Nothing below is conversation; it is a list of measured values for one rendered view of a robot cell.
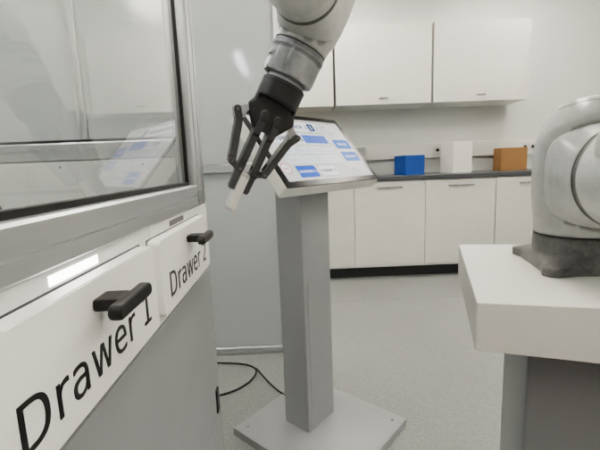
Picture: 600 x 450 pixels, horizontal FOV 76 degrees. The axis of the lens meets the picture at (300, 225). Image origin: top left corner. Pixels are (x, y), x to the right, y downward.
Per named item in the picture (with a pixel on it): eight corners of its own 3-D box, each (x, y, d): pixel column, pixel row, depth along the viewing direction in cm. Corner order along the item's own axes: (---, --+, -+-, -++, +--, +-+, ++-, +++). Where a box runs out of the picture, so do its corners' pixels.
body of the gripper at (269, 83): (299, 95, 70) (279, 141, 71) (258, 71, 66) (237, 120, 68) (313, 93, 63) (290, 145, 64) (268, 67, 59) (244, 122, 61)
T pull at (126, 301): (153, 293, 39) (152, 279, 39) (121, 322, 32) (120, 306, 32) (118, 295, 39) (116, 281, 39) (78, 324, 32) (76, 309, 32)
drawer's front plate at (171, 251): (209, 264, 82) (205, 214, 80) (166, 318, 53) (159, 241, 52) (201, 265, 82) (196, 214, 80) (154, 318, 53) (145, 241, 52)
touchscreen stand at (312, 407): (406, 425, 149) (407, 162, 134) (341, 504, 116) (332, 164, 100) (307, 382, 182) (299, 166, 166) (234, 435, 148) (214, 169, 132)
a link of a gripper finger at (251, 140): (271, 113, 63) (263, 109, 63) (242, 174, 65) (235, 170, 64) (266, 112, 67) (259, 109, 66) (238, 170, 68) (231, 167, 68)
